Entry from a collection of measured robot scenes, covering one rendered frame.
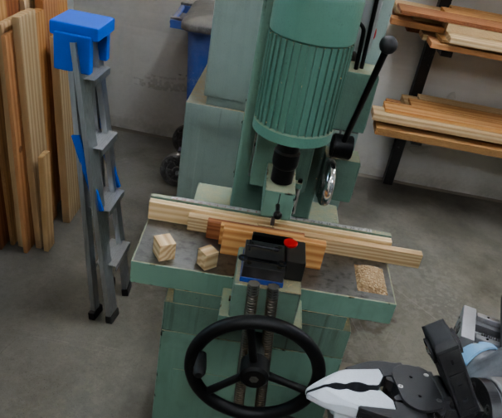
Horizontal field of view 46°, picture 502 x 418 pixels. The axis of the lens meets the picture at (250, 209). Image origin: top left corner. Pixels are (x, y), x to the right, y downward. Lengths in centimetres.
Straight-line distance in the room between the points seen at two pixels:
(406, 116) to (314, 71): 216
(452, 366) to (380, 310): 73
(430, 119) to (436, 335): 274
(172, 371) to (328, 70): 83
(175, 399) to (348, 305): 53
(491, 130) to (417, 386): 282
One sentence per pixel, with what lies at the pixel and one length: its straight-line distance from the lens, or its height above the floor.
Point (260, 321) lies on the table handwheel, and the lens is 116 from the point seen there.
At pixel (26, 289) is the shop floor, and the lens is 268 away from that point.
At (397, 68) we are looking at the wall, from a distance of 370.
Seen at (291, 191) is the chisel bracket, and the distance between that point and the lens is 135.
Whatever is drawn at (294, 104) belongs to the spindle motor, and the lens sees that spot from 121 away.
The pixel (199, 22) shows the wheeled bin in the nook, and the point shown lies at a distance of 302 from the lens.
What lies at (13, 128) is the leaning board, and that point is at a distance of 256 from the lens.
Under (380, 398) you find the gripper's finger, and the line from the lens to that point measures 68.
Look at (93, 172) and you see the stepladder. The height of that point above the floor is 67.
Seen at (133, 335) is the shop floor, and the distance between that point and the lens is 246.
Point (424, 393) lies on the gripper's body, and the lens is 70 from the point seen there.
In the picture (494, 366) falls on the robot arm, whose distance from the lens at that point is 92.
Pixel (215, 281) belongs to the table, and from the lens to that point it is 134.
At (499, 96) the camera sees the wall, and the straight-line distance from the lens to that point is 388.
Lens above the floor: 172
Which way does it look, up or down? 31 degrees down
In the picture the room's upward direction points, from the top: 11 degrees clockwise
